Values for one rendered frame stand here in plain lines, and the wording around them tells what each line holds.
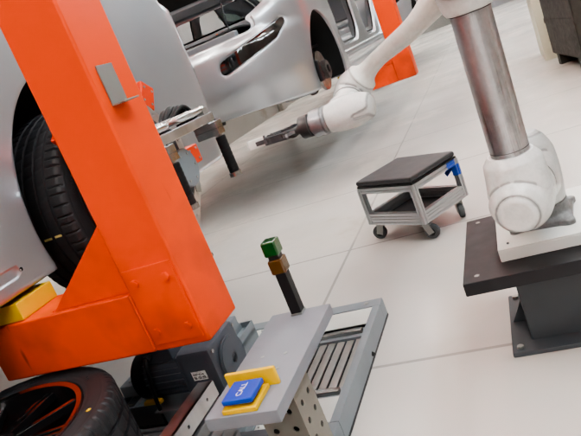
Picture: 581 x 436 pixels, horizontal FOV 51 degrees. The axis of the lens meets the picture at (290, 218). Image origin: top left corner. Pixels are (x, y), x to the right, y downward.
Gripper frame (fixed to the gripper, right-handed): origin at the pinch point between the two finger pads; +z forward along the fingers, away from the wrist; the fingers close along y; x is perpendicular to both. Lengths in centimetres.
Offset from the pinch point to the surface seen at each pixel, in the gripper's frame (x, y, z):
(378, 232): -79, 110, 4
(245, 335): -68, -1, 34
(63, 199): 9, -49, 41
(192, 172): -0.1, -16.3, 18.0
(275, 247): -19, -57, -20
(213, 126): 10.3, -2.6, 11.4
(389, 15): 23, 344, 2
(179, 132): 13.5, -21.4, 13.4
